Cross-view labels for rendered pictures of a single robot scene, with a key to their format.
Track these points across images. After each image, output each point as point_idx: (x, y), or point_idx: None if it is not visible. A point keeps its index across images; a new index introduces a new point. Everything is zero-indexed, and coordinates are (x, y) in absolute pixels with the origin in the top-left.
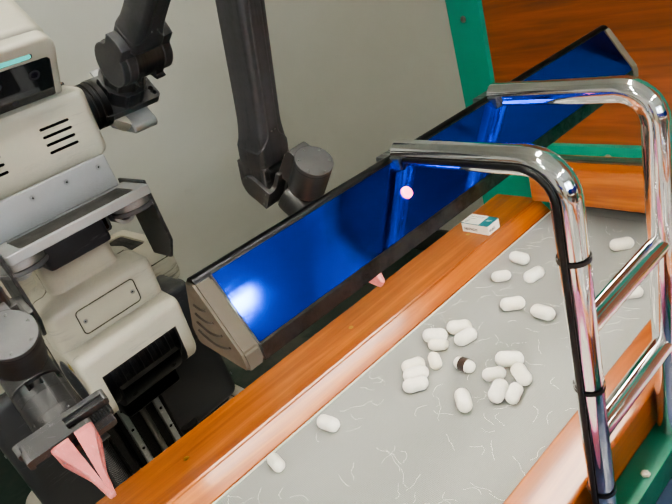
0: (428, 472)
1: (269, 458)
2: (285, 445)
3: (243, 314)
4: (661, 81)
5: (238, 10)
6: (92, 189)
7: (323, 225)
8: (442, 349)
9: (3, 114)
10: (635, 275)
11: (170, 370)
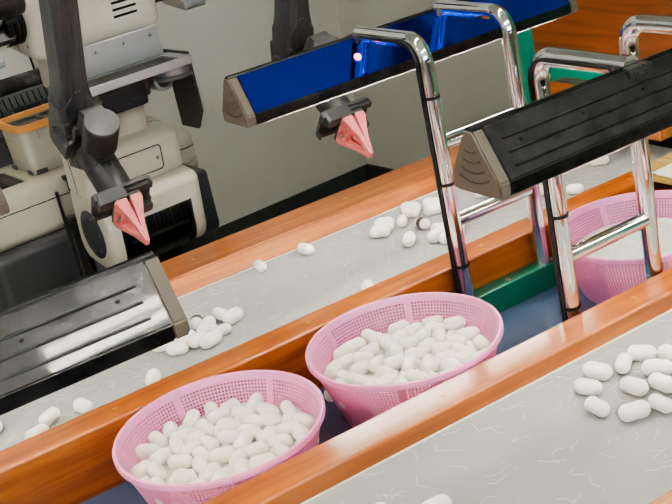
0: (365, 271)
1: (255, 261)
2: (270, 261)
3: (250, 98)
4: None
5: None
6: (142, 54)
7: (301, 64)
8: (412, 216)
9: None
10: None
11: (178, 242)
